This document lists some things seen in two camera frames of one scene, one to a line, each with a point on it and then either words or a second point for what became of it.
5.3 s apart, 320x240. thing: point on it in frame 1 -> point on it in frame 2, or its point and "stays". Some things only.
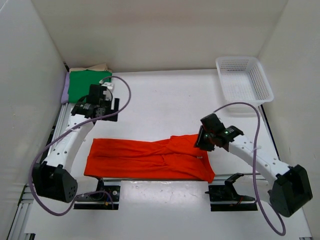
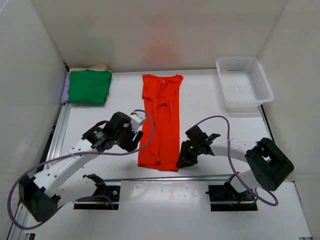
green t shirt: [80, 82] stays
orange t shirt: [177, 157] -> [161, 99]
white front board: [159, 209] stays
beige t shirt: [102, 67] stays
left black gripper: [110, 110] -> [133, 140]
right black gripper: [202, 140] -> [188, 155]
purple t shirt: [65, 94] stays
